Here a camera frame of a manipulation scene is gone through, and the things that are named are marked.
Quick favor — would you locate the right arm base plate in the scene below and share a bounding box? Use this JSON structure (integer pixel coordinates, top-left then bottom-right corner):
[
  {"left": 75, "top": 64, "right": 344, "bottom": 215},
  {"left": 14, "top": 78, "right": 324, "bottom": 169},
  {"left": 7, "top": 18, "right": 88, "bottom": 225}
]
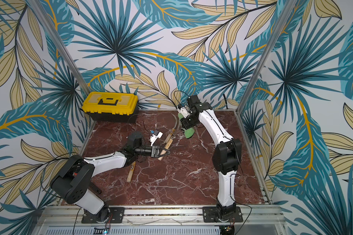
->
[{"left": 202, "top": 206, "right": 244, "bottom": 223}]

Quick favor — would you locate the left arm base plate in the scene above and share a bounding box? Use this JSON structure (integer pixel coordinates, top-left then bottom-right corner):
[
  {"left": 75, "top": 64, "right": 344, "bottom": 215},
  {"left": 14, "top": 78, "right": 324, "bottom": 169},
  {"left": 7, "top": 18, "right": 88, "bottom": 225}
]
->
[{"left": 81, "top": 206, "right": 125, "bottom": 224}]

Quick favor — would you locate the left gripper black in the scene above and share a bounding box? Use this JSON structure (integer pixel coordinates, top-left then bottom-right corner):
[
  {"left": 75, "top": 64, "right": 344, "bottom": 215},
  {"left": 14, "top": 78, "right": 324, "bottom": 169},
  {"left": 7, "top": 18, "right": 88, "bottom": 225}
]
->
[{"left": 135, "top": 144, "right": 172, "bottom": 159}]

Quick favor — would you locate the sickle labelled handle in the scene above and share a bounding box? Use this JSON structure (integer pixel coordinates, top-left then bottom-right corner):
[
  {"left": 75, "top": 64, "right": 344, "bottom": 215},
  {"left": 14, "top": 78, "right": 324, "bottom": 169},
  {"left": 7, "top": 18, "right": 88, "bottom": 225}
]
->
[{"left": 164, "top": 114, "right": 178, "bottom": 144}]

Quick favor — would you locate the aluminium front rail frame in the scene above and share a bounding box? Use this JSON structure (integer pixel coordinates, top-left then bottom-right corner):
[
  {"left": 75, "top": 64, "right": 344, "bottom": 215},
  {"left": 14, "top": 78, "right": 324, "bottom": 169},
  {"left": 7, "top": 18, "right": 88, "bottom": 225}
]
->
[{"left": 33, "top": 204, "right": 291, "bottom": 235}]

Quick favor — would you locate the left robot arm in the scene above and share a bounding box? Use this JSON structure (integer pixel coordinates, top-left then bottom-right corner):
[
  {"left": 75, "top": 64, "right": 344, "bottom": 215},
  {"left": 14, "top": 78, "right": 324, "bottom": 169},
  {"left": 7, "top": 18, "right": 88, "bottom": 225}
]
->
[{"left": 50, "top": 132, "right": 170, "bottom": 222}]

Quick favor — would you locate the yellow black toolbox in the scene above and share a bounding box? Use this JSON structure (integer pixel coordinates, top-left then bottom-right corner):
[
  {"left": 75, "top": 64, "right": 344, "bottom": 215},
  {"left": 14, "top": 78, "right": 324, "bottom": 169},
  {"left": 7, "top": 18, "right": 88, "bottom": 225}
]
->
[{"left": 81, "top": 92, "right": 139, "bottom": 123}]

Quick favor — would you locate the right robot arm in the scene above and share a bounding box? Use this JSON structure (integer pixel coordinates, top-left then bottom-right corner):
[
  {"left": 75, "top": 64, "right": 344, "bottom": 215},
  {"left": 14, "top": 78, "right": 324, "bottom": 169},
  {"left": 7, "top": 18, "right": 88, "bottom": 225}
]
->
[{"left": 177, "top": 95, "right": 242, "bottom": 212}]

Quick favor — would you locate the green rag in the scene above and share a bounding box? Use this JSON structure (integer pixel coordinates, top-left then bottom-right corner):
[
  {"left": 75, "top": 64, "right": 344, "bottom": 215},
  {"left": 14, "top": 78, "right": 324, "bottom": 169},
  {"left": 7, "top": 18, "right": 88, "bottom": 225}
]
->
[{"left": 178, "top": 113, "right": 195, "bottom": 139}]

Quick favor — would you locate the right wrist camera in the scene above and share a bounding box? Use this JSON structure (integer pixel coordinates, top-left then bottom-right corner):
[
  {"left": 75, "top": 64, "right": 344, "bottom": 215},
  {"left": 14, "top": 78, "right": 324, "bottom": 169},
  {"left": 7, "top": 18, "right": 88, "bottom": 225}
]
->
[{"left": 177, "top": 104, "right": 190, "bottom": 117}]

